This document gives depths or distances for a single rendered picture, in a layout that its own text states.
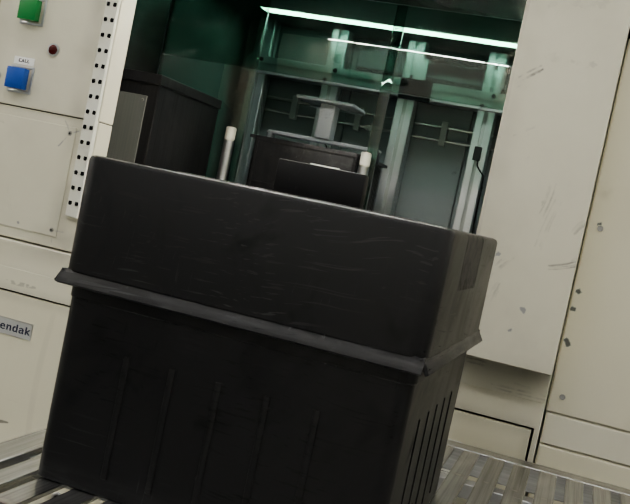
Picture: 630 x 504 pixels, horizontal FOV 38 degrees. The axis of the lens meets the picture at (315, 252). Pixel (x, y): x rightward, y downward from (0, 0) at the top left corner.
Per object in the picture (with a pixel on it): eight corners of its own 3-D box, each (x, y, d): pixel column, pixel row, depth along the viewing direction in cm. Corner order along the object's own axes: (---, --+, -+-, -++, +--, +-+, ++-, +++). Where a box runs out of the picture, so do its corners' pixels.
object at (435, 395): (185, 416, 96) (217, 258, 95) (439, 491, 88) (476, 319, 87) (28, 474, 70) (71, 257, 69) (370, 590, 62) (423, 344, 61)
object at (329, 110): (226, 242, 178) (258, 83, 176) (261, 243, 197) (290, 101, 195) (343, 268, 171) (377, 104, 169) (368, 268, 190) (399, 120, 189)
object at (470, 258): (50, 280, 68) (82, 111, 68) (210, 275, 96) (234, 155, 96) (427, 378, 60) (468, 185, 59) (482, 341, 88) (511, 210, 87)
